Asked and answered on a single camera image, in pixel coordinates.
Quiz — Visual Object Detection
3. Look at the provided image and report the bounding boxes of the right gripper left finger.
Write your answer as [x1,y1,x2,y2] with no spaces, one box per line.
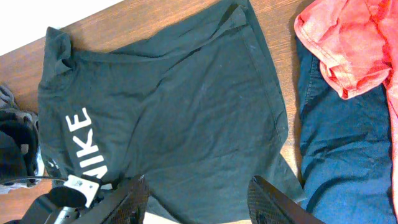
[74,175,149,224]

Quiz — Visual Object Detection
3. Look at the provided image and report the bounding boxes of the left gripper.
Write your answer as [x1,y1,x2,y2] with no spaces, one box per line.
[2,174,122,224]

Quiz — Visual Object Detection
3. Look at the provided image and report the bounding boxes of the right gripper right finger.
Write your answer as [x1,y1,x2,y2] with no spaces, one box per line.
[247,175,324,224]

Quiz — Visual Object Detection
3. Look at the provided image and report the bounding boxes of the dark green Nike t-shirt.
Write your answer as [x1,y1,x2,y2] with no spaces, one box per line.
[38,1,305,223]

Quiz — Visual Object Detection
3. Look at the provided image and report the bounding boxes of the black folded garment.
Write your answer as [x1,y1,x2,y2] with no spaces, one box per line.
[1,110,38,186]

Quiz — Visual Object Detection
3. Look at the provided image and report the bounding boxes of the blue garment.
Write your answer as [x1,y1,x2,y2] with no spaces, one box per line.
[297,42,397,223]

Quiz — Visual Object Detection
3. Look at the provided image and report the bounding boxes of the grey folded garment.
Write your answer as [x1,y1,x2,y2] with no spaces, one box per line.
[1,85,44,181]

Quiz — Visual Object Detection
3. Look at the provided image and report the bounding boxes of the red garment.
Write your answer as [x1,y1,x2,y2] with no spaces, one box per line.
[294,0,397,205]

